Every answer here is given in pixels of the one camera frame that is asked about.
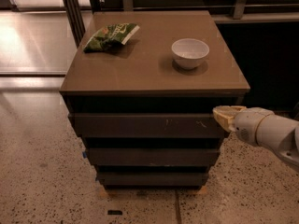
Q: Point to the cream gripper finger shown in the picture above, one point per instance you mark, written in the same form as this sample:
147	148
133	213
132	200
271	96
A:
226	119
228	110

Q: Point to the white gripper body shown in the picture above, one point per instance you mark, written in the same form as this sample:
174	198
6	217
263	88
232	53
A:
249	125

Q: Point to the drawer dark brown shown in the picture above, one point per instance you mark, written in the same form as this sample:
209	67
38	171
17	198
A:
152	179
146	125
152	156

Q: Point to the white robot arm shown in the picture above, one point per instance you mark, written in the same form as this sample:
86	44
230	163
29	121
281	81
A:
261	127

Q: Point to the brown drawer cabinet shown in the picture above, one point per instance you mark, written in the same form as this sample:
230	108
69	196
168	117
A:
142	77

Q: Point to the white bowl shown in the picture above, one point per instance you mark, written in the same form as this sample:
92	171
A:
189	53

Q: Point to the green chip bag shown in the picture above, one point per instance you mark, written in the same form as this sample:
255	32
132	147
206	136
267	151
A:
107	36

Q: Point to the metal railing frame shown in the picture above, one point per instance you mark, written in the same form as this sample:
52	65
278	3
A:
222	11

